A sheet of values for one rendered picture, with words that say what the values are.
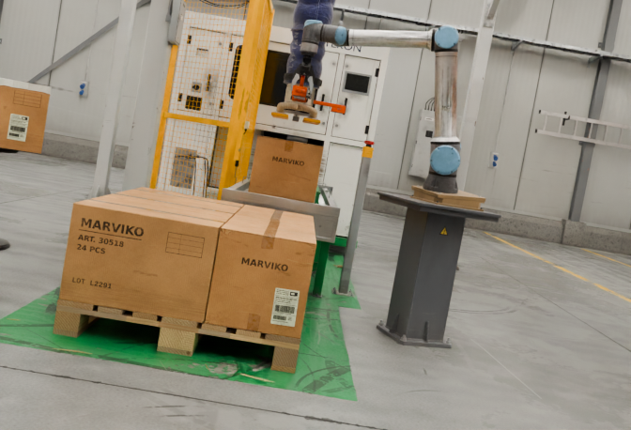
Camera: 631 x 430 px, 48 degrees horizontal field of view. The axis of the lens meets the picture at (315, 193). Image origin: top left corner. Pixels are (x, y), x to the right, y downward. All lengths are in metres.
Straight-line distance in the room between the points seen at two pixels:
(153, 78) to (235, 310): 2.39
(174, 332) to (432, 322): 1.49
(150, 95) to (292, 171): 1.25
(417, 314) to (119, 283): 1.60
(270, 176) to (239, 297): 1.42
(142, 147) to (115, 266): 2.06
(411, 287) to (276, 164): 1.10
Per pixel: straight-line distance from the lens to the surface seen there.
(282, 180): 4.21
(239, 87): 4.91
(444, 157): 3.59
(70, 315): 3.08
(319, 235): 4.15
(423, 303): 3.81
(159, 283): 2.96
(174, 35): 4.91
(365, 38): 3.81
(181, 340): 2.99
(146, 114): 4.94
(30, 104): 4.50
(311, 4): 4.26
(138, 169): 4.95
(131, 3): 7.27
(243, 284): 2.91
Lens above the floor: 0.91
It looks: 3 degrees down
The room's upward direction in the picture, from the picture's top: 10 degrees clockwise
